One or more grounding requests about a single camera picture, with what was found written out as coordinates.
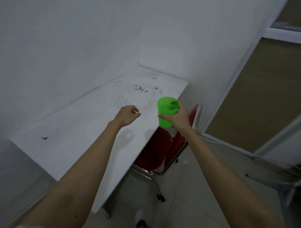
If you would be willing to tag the grey metal rack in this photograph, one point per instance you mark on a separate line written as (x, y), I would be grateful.
(289, 195)

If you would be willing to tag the person's dark trouser leg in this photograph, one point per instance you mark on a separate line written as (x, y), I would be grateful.
(141, 224)

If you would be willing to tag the white framed window brown blind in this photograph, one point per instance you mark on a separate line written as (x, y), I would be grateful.
(258, 94)

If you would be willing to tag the person's right forearm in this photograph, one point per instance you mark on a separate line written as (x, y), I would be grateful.
(223, 183)

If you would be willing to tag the person's left hand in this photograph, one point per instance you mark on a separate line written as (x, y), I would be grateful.
(127, 116)

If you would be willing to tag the green plastic cup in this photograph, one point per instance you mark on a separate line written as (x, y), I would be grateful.
(165, 110)

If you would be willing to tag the person's white shoe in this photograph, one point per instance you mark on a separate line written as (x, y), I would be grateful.
(139, 215)

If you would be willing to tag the person's right hand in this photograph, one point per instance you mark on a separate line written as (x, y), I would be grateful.
(181, 122)

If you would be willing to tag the person's left forearm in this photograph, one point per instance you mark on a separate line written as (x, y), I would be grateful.
(77, 178)

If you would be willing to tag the red chair chrome frame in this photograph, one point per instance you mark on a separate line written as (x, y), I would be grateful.
(155, 150)

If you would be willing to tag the white table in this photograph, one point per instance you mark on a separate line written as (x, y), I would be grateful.
(82, 122)

